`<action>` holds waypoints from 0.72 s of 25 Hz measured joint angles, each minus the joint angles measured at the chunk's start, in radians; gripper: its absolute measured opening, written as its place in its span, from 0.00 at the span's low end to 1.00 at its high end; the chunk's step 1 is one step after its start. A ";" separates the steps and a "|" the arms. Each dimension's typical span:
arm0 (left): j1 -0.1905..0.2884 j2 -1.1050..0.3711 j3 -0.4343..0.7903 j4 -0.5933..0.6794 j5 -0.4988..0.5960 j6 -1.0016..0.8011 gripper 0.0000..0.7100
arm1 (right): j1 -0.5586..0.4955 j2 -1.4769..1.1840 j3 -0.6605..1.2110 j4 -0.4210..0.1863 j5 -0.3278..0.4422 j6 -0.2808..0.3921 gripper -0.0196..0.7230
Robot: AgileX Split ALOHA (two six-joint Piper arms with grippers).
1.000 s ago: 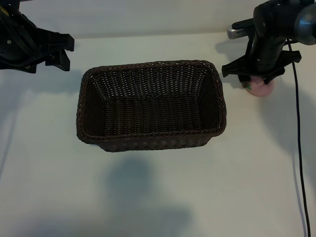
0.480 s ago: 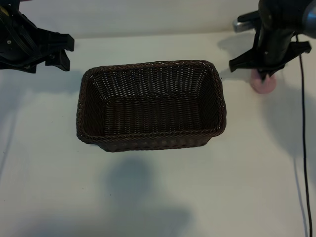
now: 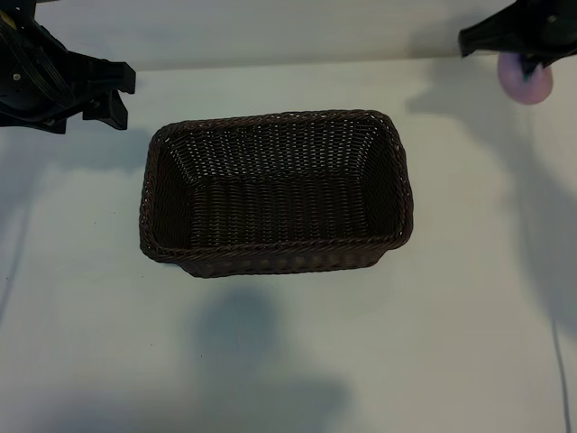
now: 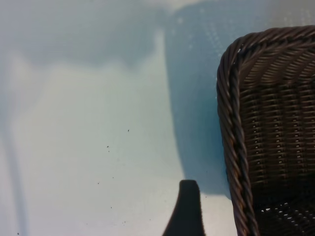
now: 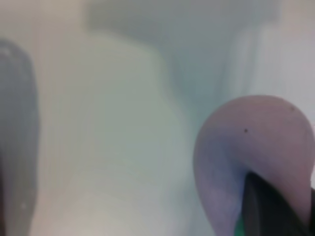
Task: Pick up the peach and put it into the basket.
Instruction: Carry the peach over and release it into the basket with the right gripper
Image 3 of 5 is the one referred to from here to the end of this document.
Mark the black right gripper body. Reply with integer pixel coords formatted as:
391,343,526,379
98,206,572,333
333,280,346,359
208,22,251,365
458,0,577,63

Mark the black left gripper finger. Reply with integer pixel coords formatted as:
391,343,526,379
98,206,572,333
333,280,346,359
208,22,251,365
0,115,69,135
83,89,130,132

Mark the black ribbed cable bundle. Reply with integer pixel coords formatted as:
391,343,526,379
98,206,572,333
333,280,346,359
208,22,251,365
4,22,77,108

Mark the dark brown wicker basket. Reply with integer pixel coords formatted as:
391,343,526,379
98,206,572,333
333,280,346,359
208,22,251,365
138,107,415,279

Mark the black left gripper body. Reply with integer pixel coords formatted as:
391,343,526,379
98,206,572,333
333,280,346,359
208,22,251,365
0,0,136,122

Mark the pink peach with green leaf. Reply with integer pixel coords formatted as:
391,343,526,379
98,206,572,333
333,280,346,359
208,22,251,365
497,51,554,106

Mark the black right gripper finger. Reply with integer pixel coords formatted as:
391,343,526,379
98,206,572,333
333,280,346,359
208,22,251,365
520,52,545,86
543,44,577,69

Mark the black smooth hanging cable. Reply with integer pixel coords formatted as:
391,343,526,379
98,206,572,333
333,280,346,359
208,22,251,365
527,89,573,433

